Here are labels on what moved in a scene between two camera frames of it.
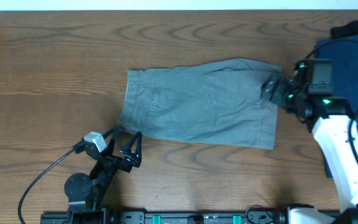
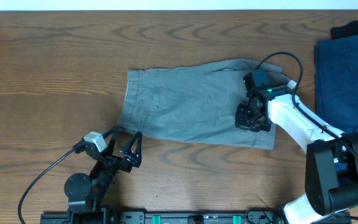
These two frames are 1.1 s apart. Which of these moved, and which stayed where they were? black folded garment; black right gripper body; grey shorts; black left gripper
Moved: black right gripper body
Stayed: black left gripper; grey shorts; black folded garment
